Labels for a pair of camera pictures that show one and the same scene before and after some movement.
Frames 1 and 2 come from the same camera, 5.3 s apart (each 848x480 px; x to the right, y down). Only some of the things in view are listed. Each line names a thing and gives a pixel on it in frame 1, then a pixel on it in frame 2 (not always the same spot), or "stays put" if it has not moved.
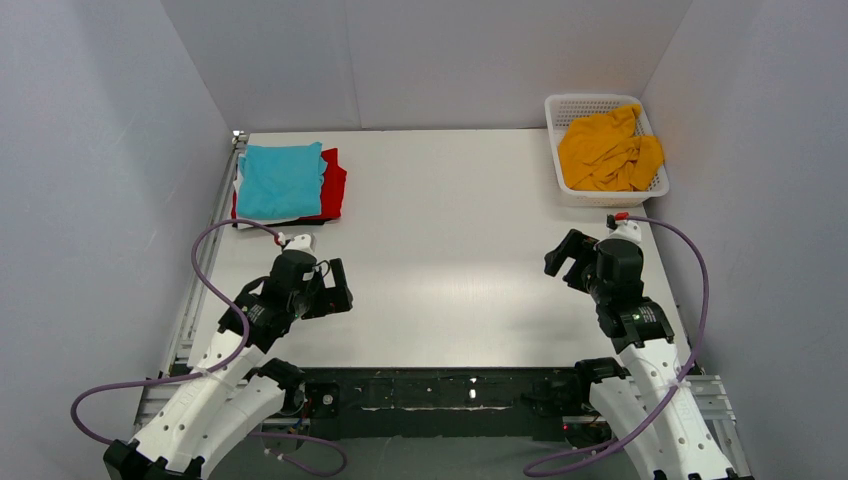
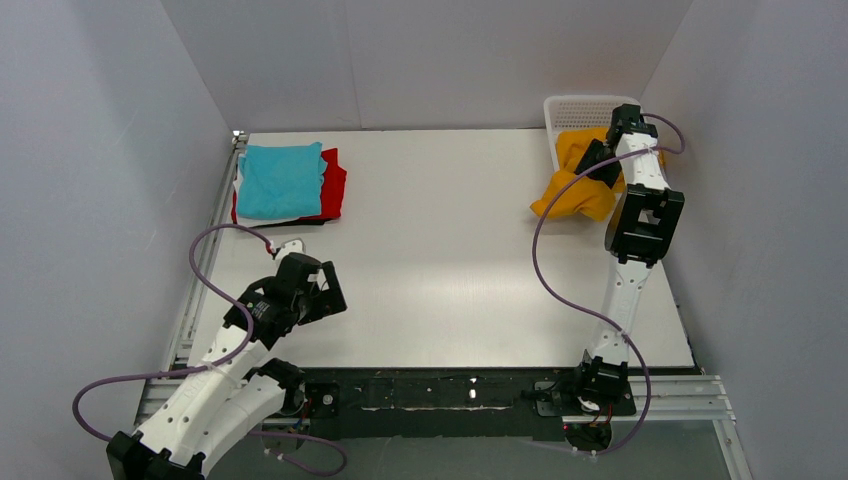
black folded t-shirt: [297, 223] stays put
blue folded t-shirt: [281, 181] stays put
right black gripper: [568, 257] to [597, 157]
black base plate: [515, 405] stays put
